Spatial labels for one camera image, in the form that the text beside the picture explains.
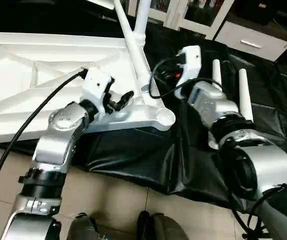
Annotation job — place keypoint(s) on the white plastic table leg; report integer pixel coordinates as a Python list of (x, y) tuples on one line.
[(217, 75), (136, 50), (245, 95), (142, 20)]

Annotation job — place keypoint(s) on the white plastic table top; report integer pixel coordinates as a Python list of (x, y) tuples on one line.
[(23, 75)]

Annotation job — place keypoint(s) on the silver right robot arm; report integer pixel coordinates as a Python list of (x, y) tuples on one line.
[(243, 150)]

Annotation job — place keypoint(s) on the black work surface mat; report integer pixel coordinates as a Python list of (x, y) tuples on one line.
[(133, 160)]

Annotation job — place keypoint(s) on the white glass door cabinet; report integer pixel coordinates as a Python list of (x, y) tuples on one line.
[(203, 12)]

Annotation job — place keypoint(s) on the white drawer unit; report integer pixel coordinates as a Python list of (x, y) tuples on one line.
[(253, 42)]

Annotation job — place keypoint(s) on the black left robot foot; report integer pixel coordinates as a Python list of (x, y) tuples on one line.
[(86, 227)]

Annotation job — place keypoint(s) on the black robot foot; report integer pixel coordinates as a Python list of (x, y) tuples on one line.
[(166, 227), (86, 227)]

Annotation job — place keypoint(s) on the black right robot foot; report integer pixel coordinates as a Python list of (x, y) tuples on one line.
[(166, 227)]

